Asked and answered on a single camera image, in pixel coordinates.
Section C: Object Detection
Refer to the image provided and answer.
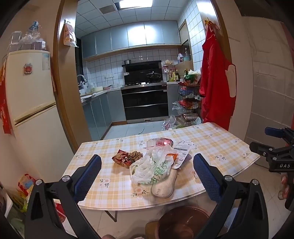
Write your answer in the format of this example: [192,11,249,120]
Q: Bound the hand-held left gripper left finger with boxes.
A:
[25,154,102,239]

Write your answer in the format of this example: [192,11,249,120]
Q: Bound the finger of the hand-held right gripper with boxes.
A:
[250,141,279,161]
[264,127,290,139]

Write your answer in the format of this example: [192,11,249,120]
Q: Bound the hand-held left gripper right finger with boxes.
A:
[193,154,269,239]

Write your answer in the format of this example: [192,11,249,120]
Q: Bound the white printed packet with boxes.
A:
[172,140,196,169]

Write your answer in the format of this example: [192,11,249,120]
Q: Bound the orange snack packet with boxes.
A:
[165,153,178,166]

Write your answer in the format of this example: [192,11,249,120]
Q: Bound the brown red wrapper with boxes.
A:
[112,149,143,169]

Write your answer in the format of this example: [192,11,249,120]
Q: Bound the beige slipper-shaped pad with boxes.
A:
[150,169,178,198]

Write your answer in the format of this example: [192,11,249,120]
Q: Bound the brown round bin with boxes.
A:
[157,206,210,239]

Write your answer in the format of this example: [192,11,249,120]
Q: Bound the clear plastic bag green print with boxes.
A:
[130,147,177,185]

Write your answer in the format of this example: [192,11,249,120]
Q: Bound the clear plastic container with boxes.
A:
[146,137,174,150]

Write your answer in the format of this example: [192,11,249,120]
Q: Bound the person's right hand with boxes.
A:
[277,171,294,200]

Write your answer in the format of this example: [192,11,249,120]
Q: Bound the yellow checked tablecloth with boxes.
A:
[56,122,261,208]

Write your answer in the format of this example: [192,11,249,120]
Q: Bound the metal table leg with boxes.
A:
[106,209,118,222]

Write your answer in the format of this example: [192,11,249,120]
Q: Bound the colourful bags on floor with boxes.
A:
[16,173,37,212]

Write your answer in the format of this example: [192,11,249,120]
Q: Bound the plastic bags on floor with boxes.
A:
[162,115,202,131]

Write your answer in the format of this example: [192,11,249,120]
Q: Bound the grey lower cabinets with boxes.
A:
[81,90,127,140]

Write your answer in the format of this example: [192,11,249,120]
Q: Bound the grey cabinets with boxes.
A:
[81,20,182,60]
[81,90,127,140]

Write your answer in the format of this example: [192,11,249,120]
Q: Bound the wooden stool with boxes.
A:
[145,221,161,239]

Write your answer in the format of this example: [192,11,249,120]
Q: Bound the red hanging garment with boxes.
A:
[199,22,237,131]

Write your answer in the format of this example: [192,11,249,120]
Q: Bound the black built-in oven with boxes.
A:
[121,83,169,124]

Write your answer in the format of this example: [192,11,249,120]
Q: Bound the cream refrigerator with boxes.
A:
[2,49,77,184]

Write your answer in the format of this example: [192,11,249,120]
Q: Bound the row of condiment bottles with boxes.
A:
[166,68,181,82]

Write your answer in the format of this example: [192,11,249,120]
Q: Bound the red paper banner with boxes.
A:
[0,62,12,135]

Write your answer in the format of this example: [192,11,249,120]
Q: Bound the black range hood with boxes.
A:
[122,60,162,85]

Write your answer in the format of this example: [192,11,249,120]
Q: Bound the hanging printed bag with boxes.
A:
[63,19,78,47]

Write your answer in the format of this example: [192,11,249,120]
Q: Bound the clear plastic containers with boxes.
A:
[7,21,47,52]

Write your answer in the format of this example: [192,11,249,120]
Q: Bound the grey upper cabinets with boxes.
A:
[81,20,182,60]

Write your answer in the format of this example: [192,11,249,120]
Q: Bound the ceiling vent grille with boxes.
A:
[99,5,116,15]

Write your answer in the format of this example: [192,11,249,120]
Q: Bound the black wire storage rack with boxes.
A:
[177,69,204,124]

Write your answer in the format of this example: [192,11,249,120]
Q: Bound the wooden door frame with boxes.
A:
[53,0,232,152]

